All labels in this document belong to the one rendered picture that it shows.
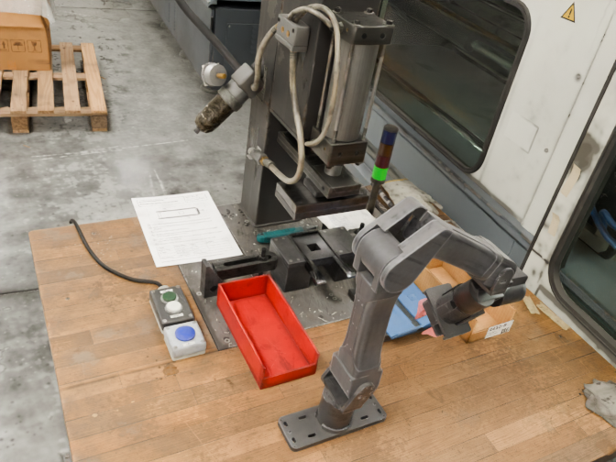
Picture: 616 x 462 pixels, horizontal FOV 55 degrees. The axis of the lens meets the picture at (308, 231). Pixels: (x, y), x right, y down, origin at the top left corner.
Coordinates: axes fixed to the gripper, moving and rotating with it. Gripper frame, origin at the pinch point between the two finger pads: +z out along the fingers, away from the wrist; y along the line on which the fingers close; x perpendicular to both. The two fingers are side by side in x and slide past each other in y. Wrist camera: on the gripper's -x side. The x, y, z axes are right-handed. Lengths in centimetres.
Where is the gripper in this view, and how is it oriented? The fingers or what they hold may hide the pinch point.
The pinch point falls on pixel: (423, 324)
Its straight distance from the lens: 124.7
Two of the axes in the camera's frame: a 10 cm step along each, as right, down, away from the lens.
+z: -3.9, 4.4, 8.1
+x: -8.6, 1.6, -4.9
